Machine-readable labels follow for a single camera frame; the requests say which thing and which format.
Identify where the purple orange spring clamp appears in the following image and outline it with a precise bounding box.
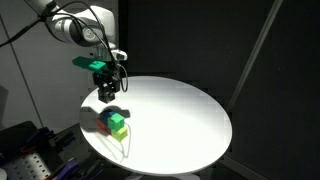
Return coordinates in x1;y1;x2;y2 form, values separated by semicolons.
19;126;78;155
49;156;103;180

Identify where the blue building block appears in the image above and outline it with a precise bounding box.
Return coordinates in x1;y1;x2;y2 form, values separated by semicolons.
99;109;118;124

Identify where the yellow-green building block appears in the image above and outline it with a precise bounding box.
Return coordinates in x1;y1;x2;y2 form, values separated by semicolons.
110;126;129;143

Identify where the perforated metal breadboard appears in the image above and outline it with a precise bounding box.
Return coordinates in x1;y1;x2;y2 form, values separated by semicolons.
0;151;54;180

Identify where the teal camera mount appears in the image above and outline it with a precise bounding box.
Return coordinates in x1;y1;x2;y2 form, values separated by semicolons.
71;55;109;73

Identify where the slanted metal pole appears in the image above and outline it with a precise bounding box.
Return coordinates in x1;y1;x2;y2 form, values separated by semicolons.
226;0;284;111

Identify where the red building block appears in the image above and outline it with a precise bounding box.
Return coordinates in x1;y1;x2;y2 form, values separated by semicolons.
96;119;113;136

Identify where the green building block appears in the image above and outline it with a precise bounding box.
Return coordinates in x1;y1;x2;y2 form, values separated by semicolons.
107;113;126;132

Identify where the white table pedestal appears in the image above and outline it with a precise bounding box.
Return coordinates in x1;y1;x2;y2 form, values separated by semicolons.
124;171;201;180

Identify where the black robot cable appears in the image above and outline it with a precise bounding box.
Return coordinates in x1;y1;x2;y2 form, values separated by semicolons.
0;0;130;94

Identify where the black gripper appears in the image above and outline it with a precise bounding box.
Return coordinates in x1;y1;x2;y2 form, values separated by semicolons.
92;70;122;102

